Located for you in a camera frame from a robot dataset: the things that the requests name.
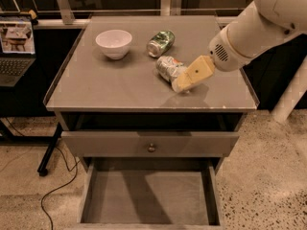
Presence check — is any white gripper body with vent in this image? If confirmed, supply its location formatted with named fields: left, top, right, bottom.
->
left=208, top=26, right=251, bottom=72

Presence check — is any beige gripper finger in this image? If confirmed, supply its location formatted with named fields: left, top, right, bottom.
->
left=172, top=56, right=215, bottom=93

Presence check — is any white 7up can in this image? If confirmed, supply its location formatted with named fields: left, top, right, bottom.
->
left=156, top=56, right=186, bottom=82

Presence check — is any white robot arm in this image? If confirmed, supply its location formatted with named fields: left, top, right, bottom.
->
left=207, top=0, right=307, bottom=122

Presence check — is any green crushed soda can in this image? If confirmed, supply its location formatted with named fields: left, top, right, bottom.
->
left=147, top=30, right=175, bottom=58

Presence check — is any grey drawer cabinet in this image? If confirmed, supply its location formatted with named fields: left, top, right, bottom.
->
left=42, top=14, right=260, bottom=230

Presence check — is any closed top drawer with knob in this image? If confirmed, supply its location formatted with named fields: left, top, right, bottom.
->
left=61, top=131, right=239, bottom=157

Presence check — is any open middle drawer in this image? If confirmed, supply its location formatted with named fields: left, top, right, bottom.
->
left=76, top=158, right=224, bottom=230

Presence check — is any white ceramic bowl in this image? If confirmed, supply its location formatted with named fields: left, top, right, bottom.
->
left=95, top=30, right=132, bottom=59

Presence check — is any open laptop computer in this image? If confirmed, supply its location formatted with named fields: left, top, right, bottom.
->
left=0, top=13, right=36, bottom=87

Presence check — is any black desk leg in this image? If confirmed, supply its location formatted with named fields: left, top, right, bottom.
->
left=37, top=124, right=62, bottom=176

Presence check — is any metal window rail frame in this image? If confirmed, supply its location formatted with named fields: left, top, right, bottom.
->
left=0, top=0, right=252, bottom=29

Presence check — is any black floor cable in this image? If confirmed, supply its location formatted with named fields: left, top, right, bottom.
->
left=39, top=146, right=80, bottom=230

